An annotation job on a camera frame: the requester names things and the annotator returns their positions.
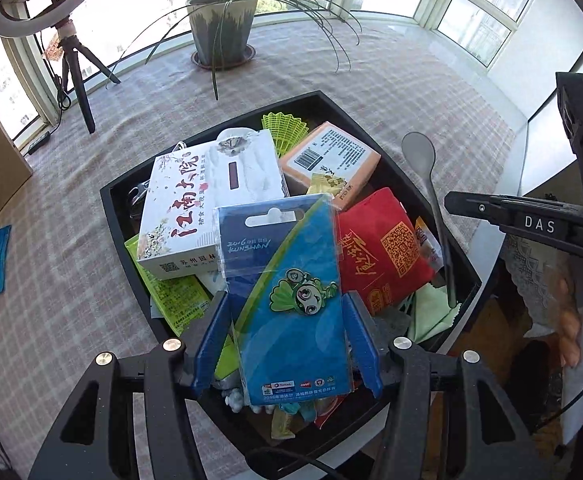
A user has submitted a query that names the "white calligraphy tissue box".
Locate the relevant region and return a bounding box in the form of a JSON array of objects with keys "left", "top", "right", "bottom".
[{"left": 136, "top": 129, "right": 288, "bottom": 281}]

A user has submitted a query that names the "small white plastic item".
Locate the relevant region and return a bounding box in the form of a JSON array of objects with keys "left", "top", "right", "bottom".
[{"left": 212, "top": 375, "right": 247, "bottom": 411}]

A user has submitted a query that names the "blue printed packet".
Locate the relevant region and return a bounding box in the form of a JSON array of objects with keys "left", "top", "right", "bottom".
[{"left": 0, "top": 225, "right": 12, "bottom": 296}]

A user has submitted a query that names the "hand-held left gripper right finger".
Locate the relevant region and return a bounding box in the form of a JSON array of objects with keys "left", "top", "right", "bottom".
[{"left": 343, "top": 291, "right": 556, "bottom": 480}]

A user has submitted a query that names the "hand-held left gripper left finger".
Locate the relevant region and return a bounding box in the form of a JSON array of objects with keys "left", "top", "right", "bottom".
[{"left": 28, "top": 291, "right": 231, "bottom": 480}]

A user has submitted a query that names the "yellow snack wrapper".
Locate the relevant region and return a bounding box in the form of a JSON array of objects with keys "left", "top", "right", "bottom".
[{"left": 270, "top": 407, "right": 302, "bottom": 441}]

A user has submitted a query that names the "person's right hand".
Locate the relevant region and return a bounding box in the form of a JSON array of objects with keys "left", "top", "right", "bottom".
[{"left": 554, "top": 275, "right": 583, "bottom": 369}]

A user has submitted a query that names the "red fabric pouch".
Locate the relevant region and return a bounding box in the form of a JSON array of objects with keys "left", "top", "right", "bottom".
[{"left": 337, "top": 187, "right": 435, "bottom": 317}]

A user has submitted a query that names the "potted spider plant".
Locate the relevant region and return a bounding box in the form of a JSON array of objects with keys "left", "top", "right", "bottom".
[{"left": 106, "top": 0, "right": 362, "bottom": 101}]

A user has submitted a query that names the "red snack wrapper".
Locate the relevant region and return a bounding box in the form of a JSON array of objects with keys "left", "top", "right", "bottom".
[{"left": 314, "top": 395, "right": 352, "bottom": 428}]

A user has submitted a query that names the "metal clip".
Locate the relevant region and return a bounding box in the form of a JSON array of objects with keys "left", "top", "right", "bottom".
[{"left": 129, "top": 180, "right": 152, "bottom": 221}]

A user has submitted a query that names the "black tripod cable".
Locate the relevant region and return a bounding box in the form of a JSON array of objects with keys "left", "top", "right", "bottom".
[{"left": 42, "top": 35, "right": 72, "bottom": 111}]

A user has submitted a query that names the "pink plaid desktop tablecloth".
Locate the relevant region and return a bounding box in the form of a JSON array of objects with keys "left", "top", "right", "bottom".
[{"left": 0, "top": 22, "right": 517, "bottom": 480}]

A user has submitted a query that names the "white lace cloth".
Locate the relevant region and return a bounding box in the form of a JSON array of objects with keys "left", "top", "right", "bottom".
[{"left": 500, "top": 232, "right": 579, "bottom": 338}]

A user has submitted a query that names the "green printed packet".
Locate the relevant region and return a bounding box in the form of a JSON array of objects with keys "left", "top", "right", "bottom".
[{"left": 124, "top": 234, "right": 212, "bottom": 338}]

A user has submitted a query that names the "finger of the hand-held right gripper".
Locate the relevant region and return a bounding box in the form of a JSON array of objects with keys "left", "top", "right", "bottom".
[{"left": 444, "top": 191, "right": 522, "bottom": 224}]

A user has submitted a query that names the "blue mascot badge card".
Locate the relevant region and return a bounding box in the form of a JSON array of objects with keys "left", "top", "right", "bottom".
[{"left": 213, "top": 192, "right": 355, "bottom": 407}]

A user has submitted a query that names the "green plastic fan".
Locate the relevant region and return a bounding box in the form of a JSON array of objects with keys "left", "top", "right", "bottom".
[{"left": 262, "top": 110, "right": 312, "bottom": 157}]

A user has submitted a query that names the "thick black cable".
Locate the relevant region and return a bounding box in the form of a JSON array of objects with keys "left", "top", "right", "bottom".
[{"left": 244, "top": 452, "right": 352, "bottom": 480}]

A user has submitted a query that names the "peach barcode packet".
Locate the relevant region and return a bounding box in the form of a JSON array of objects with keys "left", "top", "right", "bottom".
[{"left": 279, "top": 121, "right": 382, "bottom": 211}]

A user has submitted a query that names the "dark plant saucer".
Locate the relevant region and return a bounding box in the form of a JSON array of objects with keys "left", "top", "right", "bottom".
[{"left": 190, "top": 44, "right": 256, "bottom": 68}]

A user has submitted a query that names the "black storage tray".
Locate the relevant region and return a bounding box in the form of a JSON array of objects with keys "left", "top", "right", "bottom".
[{"left": 100, "top": 91, "right": 482, "bottom": 480}]

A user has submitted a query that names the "grey plastic spoon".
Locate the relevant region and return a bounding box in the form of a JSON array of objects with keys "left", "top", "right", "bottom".
[{"left": 401, "top": 131, "right": 458, "bottom": 308}]

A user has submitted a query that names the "yellow patterned paper sleeve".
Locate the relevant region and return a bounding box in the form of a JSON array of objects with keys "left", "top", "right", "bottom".
[{"left": 305, "top": 172, "right": 355, "bottom": 211}]

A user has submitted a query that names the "black tripod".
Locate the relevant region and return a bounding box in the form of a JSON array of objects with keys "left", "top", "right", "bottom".
[{"left": 54, "top": 20, "right": 122, "bottom": 135}]

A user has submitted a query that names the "small printed snack packet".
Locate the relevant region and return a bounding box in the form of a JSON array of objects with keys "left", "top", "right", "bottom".
[{"left": 414, "top": 216, "right": 445, "bottom": 271}]

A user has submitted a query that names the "light green cloth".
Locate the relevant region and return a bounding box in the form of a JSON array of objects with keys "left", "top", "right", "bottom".
[{"left": 409, "top": 282, "right": 465, "bottom": 343}]

